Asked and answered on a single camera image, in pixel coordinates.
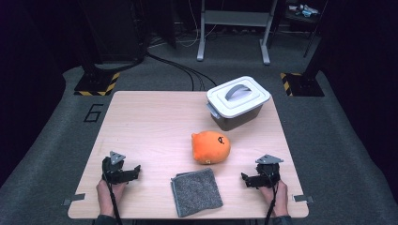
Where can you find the grey table edge bracket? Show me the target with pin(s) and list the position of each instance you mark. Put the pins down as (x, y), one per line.
(303, 198)
(73, 198)

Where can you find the grey towel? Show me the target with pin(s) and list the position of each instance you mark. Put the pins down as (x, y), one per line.
(197, 193)

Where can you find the brown transparent storage box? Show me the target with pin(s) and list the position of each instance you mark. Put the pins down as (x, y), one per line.
(237, 120)

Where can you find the cluttered dark shelf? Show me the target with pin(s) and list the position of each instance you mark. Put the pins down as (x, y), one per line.
(305, 11)

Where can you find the black cabinet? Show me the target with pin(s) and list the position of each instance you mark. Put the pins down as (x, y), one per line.
(115, 31)

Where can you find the person's left hand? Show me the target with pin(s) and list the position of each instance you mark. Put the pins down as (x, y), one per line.
(104, 197)

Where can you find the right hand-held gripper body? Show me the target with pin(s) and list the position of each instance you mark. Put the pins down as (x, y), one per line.
(269, 172)

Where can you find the orange plush toy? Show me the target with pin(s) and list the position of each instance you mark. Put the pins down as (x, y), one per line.
(209, 148)

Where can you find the white metal desk frame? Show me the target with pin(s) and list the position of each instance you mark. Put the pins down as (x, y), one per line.
(234, 18)

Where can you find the person's right hand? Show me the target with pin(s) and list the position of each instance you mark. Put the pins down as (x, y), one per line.
(281, 200)

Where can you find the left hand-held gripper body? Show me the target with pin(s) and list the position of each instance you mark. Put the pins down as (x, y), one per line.
(112, 168)

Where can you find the black yellow striped stand base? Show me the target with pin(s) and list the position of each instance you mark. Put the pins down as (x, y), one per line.
(305, 86)
(94, 86)

